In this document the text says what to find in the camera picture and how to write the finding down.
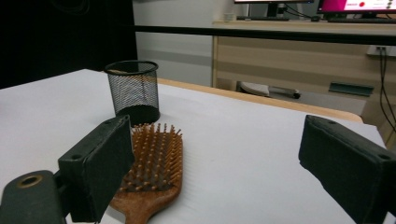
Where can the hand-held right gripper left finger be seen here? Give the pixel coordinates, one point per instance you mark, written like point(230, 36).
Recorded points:
point(93, 168)

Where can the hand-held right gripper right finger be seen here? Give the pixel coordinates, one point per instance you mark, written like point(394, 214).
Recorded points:
point(348, 168)

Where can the wooden paddle hairbrush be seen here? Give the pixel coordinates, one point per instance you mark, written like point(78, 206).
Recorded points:
point(155, 174)

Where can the black mesh pen holder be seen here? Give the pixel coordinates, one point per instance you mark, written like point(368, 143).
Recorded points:
point(134, 90)

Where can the white office chair base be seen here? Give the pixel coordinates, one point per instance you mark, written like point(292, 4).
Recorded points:
point(258, 88)

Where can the white power socket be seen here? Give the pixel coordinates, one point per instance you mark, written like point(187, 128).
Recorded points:
point(381, 50)

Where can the light wooden office desk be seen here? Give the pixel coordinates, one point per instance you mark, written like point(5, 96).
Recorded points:
point(280, 62)

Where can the black curtain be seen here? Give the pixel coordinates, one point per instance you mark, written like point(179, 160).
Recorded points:
point(62, 34)

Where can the black keyboard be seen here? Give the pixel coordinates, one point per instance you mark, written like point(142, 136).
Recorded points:
point(261, 18)
point(358, 20)

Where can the black computer mouse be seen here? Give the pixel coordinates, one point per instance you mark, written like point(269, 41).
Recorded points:
point(315, 18)

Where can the monitor with pink screen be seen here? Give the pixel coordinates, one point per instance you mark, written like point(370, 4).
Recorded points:
point(355, 4)

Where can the monitor with black stand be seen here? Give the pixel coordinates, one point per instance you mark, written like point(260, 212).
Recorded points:
point(274, 6)

